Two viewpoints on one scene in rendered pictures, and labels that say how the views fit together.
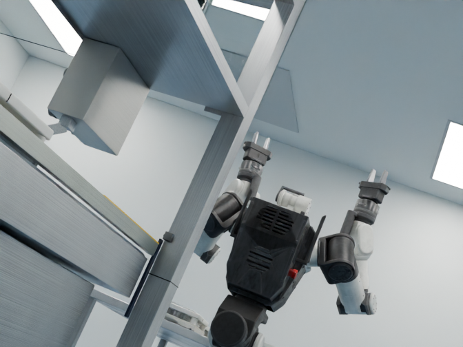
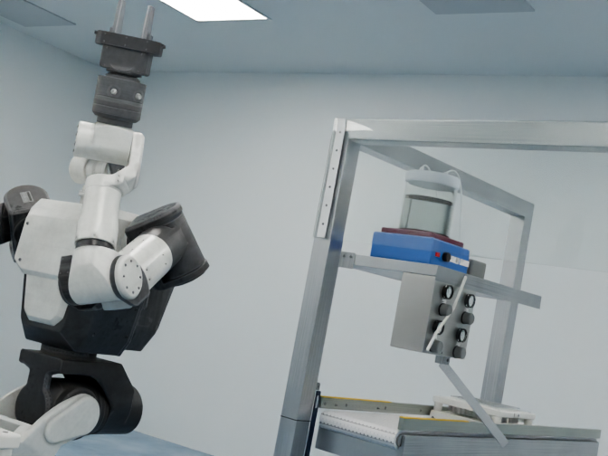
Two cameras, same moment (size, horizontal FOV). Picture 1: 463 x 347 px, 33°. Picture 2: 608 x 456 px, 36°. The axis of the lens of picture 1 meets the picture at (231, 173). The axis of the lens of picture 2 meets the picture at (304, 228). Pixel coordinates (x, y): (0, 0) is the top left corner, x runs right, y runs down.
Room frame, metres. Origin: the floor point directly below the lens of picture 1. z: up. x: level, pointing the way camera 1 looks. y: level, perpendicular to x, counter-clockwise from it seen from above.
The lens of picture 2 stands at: (4.35, 0.86, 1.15)
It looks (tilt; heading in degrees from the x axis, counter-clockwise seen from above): 5 degrees up; 200
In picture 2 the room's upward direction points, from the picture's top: 11 degrees clockwise
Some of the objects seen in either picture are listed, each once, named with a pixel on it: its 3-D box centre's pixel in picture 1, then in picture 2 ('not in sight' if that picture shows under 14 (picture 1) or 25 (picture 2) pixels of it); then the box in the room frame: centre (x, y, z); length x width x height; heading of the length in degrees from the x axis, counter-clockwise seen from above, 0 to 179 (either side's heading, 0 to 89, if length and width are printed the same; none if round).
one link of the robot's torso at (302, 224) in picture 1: (269, 253); (99, 271); (2.57, -0.23, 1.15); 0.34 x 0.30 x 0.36; 75
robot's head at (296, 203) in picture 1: (293, 206); (95, 175); (2.63, -0.25, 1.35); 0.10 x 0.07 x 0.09; 75
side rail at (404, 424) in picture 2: not in sight; (517, 429); (1.31, 0.59, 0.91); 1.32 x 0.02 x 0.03; 159
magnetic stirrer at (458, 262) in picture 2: not in sight; (422, 251); (1.79, 0.30, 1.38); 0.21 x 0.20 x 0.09; 69
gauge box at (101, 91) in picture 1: (100, 98); (434, 316); (1.84, 0.37, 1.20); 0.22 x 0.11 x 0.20; 159
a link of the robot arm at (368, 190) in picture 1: (370, 199); not in sight; (2.76, -0.52, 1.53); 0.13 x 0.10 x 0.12; 44
